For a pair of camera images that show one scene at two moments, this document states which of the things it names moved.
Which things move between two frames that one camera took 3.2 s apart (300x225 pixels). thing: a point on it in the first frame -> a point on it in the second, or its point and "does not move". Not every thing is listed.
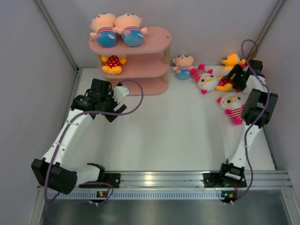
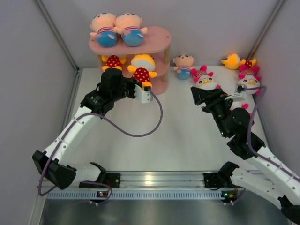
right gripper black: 236,70 -> 211,97
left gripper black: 110,93 -> 131,81
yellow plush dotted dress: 228,61 -> 142,66
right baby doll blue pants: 129,25 does not move
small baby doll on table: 183,64 does not move
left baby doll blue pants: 103,24 does not move
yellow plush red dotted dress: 113,65 does not move
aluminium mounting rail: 183,179 does not move
